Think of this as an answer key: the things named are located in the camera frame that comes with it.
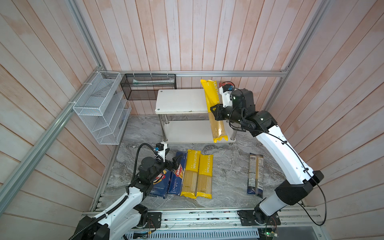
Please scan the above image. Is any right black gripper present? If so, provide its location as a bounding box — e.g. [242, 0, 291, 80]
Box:
[210, 104, 244, 128]

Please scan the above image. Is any black mesh wall basket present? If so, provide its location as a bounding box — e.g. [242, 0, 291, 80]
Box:
[120, 73, 177, 101]

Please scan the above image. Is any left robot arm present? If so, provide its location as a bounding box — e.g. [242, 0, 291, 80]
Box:
[70, 142, 181, 240]

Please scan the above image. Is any aluminium mounting rail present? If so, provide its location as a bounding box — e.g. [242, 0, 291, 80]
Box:
[148, 205, 323, 231]

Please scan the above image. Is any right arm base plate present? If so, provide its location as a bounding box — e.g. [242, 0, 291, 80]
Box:
[237, 210, 281, 227]

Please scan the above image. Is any yellow Pastatime spaghetti bag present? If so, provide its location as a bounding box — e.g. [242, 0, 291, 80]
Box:
[197, 155, 214, 199]
[201, 80, 228, 143]
[181, 150, 201, 199]

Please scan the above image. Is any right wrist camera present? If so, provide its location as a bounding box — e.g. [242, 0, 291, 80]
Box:
[219, 81, 235, 108]

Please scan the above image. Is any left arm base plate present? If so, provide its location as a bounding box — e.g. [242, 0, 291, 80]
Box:
[134, 212, 162, 229]

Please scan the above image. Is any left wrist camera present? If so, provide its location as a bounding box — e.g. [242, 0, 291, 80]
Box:
[155, 142, 168, 162]

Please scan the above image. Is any white wire mesh organizer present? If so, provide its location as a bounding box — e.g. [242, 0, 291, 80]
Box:
[73, 72, 132, 145]

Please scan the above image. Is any blue Barilla rigatoni box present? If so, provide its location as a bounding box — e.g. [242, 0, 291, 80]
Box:
[149, 169, 172, 199]

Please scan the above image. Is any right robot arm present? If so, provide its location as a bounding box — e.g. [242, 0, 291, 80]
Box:
[209, 84, 324, 226]

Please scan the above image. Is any white two-tier shelf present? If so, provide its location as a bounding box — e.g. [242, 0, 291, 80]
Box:
[154, 87, 250, 147]

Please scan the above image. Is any dark blue spaghetti bag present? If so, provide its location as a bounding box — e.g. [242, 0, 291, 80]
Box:
[247, 153, 264, 198]

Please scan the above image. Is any blue Barilla spaghetti box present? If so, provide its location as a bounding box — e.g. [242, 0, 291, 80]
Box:
[168, 151, 187, 196]

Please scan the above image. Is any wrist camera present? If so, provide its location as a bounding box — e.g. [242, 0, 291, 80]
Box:
[219, 81, 235, 108]
[155, 142, 168, 162]

